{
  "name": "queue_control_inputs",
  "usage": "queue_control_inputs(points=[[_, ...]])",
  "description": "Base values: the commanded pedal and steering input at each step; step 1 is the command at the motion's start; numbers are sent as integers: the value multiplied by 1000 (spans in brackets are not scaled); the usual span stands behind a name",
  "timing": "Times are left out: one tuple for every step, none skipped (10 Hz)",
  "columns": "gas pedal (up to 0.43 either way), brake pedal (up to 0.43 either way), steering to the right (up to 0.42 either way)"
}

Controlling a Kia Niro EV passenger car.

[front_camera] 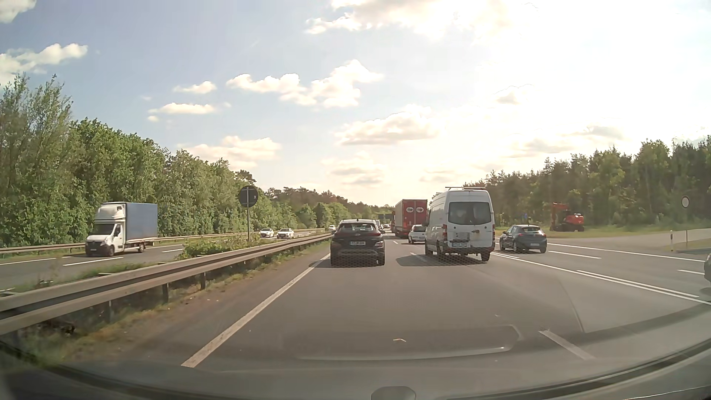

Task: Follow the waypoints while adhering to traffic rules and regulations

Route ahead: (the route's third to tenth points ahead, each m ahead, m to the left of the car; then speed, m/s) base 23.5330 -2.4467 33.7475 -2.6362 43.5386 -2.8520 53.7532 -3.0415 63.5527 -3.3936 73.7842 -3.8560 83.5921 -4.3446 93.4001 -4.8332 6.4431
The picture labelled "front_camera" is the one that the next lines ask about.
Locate black car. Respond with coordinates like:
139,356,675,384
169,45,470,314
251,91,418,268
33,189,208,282
329,219,386,267

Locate red lorry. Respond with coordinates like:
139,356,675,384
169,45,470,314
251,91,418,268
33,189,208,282
392,199,429,239

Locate grey asphalt road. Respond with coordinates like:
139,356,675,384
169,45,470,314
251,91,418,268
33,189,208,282
83,228,711,374

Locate white van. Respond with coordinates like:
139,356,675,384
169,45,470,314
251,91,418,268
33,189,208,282
424,187,496,262

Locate road markings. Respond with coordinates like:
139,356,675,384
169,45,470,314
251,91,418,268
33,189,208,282
181,240,711,369

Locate dark blue car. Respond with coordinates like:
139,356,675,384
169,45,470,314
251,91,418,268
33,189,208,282
499,224,548,254

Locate car's own bonnet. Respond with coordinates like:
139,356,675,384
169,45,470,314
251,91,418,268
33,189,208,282
0,337,711,400

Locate orange excavator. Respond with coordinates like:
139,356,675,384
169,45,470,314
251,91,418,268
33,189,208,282
549,202,585,233

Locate white box lorry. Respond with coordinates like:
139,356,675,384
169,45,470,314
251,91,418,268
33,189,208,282
85,201,159,257

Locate grass median strip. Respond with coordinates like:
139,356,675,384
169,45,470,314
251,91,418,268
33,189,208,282
11,235,332,364

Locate row of green trees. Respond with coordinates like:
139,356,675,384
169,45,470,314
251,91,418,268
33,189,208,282
0,74,390,248

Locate wood of dark trees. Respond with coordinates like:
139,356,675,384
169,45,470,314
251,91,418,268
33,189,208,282
464,135,711,229

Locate grass verge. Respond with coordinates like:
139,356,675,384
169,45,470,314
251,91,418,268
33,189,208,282
494,222,711,252

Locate grey opposite carriageway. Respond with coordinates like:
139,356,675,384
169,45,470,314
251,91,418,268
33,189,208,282
0,230,323,291

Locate round road sign on post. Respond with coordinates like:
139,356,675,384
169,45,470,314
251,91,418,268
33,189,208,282
238,185,260,242
680,195,691,249

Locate metal guard rail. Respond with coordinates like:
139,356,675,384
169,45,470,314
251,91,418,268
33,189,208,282
0,233,333,336
0,228,326,256

